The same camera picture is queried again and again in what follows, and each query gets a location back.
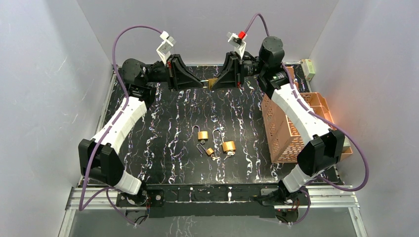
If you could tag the pink perforated organizer rack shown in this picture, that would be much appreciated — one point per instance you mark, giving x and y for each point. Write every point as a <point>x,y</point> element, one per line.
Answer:
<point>292,120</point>

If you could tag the silver keys of large padlock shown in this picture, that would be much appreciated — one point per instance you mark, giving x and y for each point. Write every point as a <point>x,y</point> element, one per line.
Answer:
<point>229,154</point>

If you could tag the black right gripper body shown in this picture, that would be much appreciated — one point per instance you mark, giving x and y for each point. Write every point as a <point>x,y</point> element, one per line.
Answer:
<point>248,65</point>

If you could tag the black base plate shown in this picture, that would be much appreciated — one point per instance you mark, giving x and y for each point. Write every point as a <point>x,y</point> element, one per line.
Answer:
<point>262,200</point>

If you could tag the medium brass padlock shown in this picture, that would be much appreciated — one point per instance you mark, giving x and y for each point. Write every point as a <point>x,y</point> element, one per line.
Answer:
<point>201,135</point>

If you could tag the aluminium frame rail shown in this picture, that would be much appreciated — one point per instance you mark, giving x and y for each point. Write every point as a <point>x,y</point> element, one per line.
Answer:
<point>318,195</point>

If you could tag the white green small box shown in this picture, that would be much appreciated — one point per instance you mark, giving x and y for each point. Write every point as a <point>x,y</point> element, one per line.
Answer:
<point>308,69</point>

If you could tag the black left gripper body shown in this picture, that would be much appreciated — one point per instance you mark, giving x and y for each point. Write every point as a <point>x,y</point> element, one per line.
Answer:
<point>172,72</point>

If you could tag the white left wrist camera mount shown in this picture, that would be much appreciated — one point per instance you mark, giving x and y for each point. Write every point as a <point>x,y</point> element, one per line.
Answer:
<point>166,45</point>

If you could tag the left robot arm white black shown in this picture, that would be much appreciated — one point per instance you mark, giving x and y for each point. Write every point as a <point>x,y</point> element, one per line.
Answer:
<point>99,156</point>

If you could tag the large brass padlock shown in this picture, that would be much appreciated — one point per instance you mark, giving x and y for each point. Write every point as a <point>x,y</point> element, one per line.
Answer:
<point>226,145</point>

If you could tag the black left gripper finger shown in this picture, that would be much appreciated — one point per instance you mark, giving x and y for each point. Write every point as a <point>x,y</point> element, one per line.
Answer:
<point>186,74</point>
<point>184,84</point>

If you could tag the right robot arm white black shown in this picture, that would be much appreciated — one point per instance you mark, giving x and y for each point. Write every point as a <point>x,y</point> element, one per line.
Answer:
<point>322,144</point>

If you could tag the small brass padlock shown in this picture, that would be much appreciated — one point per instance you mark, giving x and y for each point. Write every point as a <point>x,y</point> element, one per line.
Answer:
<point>202,150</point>

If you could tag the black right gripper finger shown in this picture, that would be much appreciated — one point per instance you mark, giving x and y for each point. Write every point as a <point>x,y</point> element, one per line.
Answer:
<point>222,74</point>
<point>224,85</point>

